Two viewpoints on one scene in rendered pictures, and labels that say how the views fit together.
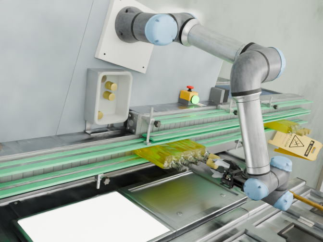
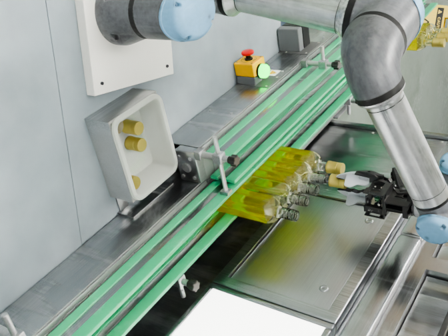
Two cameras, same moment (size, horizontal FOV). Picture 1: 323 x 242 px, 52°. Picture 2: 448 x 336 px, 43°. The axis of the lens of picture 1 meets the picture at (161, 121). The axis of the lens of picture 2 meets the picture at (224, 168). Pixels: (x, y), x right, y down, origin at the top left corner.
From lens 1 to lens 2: 0.35 m
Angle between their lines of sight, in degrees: 15
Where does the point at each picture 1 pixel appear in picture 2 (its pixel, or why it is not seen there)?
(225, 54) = (316, 23)
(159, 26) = (185, 13)
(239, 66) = (357, 57)
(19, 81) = not seen: outside the picture
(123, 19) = (111, 15)
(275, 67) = (413, 27)
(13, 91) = not seen: outside the picture
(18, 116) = (17, 253)
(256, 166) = (429, 197)
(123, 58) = (133, 71)
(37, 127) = (51, 250)
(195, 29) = not seen: outside the picture
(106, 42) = (97, 62)
